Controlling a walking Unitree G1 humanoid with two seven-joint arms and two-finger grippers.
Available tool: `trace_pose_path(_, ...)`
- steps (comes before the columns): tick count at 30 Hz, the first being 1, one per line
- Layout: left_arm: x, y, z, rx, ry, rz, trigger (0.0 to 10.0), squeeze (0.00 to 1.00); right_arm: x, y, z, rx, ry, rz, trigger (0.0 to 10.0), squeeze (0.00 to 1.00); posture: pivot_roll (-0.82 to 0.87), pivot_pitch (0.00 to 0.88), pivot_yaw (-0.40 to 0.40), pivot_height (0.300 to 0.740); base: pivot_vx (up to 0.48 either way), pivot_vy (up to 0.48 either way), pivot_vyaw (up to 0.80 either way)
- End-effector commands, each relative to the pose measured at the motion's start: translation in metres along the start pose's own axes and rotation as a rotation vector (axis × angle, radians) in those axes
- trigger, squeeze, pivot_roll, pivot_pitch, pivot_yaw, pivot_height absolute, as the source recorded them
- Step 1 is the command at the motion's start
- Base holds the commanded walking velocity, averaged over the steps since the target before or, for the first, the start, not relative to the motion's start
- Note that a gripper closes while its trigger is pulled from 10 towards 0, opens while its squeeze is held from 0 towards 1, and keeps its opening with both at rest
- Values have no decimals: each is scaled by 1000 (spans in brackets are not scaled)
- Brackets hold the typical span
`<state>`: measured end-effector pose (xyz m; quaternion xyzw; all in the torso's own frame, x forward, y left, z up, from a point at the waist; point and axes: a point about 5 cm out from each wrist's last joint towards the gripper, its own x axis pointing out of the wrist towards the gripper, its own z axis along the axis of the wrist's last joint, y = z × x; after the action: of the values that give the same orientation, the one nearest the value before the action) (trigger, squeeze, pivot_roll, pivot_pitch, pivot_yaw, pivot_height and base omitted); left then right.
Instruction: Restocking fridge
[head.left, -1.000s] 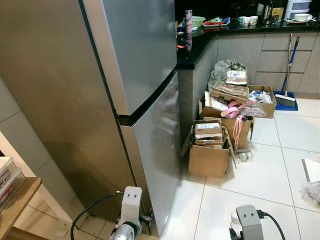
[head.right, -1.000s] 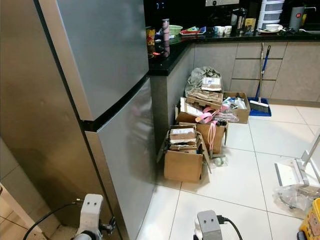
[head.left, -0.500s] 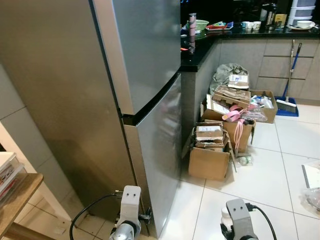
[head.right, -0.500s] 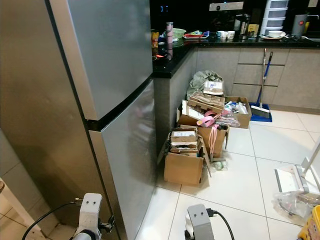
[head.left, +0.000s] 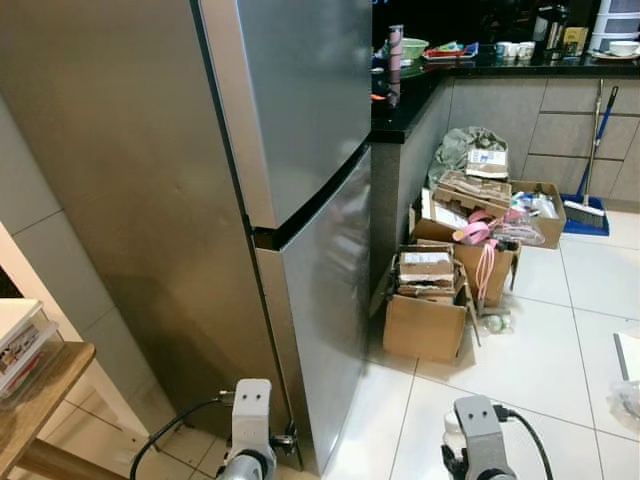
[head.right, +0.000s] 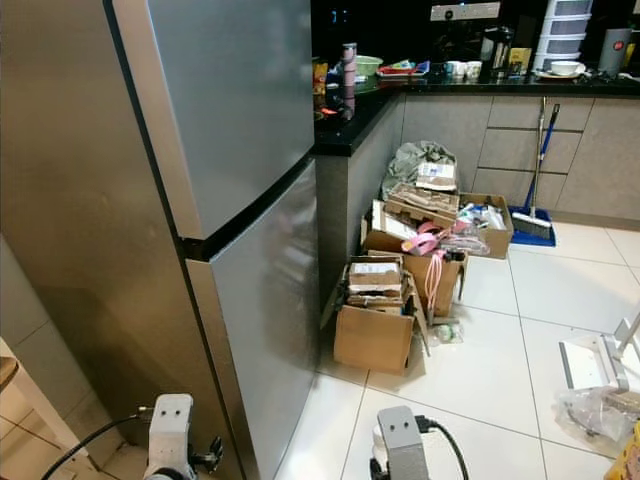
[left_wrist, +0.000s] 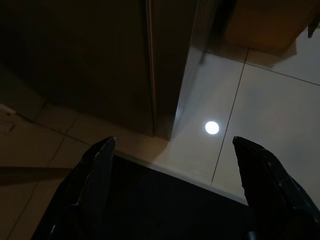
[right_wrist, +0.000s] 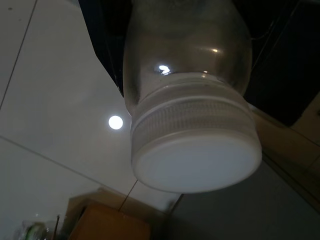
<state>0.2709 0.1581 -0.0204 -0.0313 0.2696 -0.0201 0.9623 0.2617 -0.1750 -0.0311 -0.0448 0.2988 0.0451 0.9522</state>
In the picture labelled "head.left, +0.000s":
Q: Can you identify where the clear bottle wide white cap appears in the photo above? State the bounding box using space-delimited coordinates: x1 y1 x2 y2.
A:
443 410 471 448

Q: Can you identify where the grey fridge body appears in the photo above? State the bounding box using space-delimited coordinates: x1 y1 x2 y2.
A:
0 0 301 477

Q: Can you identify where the tall cardboard box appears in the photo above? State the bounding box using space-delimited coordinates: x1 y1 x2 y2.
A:
383 245 472 364

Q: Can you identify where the clear plastic bag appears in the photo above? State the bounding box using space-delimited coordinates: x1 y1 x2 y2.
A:
610 380 640 423

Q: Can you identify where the white metal rack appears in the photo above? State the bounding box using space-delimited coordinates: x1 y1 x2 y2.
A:
612 332 640 386

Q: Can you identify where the pink plastic item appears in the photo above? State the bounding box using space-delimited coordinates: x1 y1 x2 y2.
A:
455 222 497 247

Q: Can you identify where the brown wooden table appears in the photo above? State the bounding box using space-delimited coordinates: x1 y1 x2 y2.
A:
0 342 98 480

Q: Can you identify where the open cardboard box with bags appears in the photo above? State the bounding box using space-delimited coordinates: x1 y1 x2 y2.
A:
510 180 569 250

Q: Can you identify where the cardboard box with brown trays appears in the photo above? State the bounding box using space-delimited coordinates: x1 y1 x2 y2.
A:
412 170 514 242

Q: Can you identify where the blue broom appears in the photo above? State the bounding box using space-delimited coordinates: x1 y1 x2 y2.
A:
560 82 622 238

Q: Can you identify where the clear plastic box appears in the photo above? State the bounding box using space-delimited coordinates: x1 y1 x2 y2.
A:
0 298 62 402

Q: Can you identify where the white label package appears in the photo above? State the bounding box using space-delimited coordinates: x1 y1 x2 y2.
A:
465 148 510 180

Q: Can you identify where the grey crumpled bag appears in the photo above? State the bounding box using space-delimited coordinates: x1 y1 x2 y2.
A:
437 127 510 188

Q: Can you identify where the beige cabinets black countertop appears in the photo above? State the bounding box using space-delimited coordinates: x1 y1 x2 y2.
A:
370 55 640 293

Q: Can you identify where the pink black tumbler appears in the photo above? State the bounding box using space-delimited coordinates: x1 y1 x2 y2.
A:
387 25 406 77

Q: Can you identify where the green bowl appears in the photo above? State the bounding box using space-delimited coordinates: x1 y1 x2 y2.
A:
402 38 430 62

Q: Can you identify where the red blue tray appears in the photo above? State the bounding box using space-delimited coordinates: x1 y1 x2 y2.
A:
425 42 480 62

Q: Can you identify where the yellow box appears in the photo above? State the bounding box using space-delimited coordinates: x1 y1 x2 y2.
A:
563 27 590 57

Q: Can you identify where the black kettle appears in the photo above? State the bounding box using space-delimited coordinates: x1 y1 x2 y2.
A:
533 5 570 57

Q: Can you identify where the white bowl on plate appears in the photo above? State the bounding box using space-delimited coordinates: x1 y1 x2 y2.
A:
598 40 640 60

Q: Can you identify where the white plastic drawer tower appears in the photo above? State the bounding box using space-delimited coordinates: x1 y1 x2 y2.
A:
590 0 640 51

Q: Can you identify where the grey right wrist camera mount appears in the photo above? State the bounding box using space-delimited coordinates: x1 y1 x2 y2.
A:
455 396 517 480

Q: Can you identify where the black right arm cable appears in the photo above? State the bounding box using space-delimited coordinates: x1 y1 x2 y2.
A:
495 405 555 480

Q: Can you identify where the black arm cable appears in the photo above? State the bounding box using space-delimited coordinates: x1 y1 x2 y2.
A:
130 397 237 480
495 405 555 480

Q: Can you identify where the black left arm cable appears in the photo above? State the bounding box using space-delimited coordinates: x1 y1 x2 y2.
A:
130 397 237 480

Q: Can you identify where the cardboard box with pink straps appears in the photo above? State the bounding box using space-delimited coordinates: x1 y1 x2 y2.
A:
455 240 522 307

